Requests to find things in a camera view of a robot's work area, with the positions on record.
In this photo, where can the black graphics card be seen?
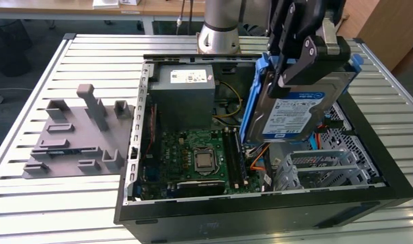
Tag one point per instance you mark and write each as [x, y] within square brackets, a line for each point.
[199, 189]

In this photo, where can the green RAM stick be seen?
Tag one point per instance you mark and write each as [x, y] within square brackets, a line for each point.
[242, 162]
[63, 152]

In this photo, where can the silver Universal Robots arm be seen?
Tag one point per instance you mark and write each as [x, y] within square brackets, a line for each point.
[219, 38]

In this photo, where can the black bin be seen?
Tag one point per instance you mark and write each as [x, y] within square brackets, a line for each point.
[9, 50]

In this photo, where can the hard disk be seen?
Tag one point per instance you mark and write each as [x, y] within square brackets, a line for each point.
[287, 119]

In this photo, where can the grey parts rack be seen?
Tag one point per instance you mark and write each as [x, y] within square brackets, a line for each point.
[84, 142]

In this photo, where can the wooden desk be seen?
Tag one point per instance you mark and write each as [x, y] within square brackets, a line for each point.
[74, 11]

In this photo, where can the black PC case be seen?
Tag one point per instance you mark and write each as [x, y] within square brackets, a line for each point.
[226, 216]

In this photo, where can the green motherboard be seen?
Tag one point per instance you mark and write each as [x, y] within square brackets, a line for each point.
[179, 150]

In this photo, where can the grey power supply unit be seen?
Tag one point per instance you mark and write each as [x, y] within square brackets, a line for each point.
[182, 106]

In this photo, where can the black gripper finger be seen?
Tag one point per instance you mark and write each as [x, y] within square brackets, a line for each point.
[314, 61]
[281, 38]

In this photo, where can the silver CPU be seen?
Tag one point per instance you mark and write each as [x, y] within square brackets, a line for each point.
[204, 160]

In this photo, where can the wooden cabinet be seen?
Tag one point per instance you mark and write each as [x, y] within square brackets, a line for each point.
[389, 30]

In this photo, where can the small white box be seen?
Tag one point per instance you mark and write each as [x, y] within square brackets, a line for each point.
[128, 2]

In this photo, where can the silver disk bay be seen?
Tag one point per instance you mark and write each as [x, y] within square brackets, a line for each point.
[329, 152]

